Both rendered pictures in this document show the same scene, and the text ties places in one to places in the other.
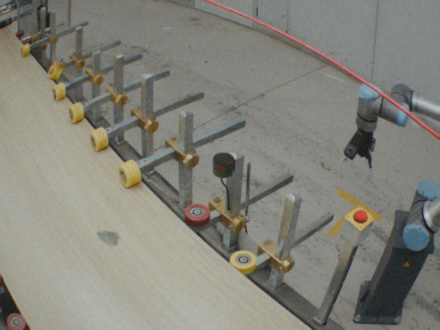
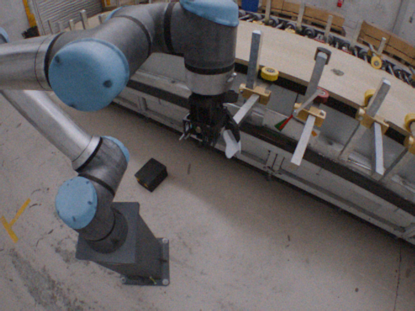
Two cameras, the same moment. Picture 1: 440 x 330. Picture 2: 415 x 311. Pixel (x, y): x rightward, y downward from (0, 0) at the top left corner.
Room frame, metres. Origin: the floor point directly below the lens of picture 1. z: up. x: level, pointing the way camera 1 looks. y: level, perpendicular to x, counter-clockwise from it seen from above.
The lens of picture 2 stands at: (1.88, -0.62, 1.36)
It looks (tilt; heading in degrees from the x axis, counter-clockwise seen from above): 51 degrees down; 162
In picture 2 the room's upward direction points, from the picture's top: straight up
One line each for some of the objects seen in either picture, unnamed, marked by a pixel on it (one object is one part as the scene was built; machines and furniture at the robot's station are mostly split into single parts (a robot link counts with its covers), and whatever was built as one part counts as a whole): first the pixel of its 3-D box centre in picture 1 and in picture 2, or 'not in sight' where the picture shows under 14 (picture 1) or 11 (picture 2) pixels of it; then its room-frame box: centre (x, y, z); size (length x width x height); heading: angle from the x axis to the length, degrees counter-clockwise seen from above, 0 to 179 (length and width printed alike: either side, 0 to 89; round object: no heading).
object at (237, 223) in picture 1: (226, 215); (309, 113); (1.40, -0.03, 0.85); 0.14 x 0.06 x 0.05; 40
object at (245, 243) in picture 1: (241, 240); (289, 128); (1.37, -0.08, 0.75); 0.26 x 0.01 x 0.10; 40
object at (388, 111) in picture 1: (395, 110); (142, 30); (1.51, -0.62, 1.25); 0.12 x 0.12 x 0.09; 63
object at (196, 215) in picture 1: (197, 223); (317, 101); (1.34, 0.06, 0.85); 0.08 x 0.08 x 0.11
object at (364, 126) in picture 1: (366, 120); (210, 75); (1.55, -0.51, 1.16); 0.10 x 0.09 x 0.05; 46
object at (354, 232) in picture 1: (357, 227); not in sight; (0.99, -0.37, 1.18); 0.07 x 0.07 x 0.08; 40
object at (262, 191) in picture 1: (244, 201); (308, 127); (1.47, -0.09, 0.84); 0.43 x 0.03 x 0.04; 130
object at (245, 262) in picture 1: (242, 269); (268, 79); (1.14, -0.08, 0.85); 0.08 x 0.08 x 0.11
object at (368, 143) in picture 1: (364, 138); (207, 111); (1.55, -0.52, 1.08); 0.09 x 0.08 x 0.12; 136
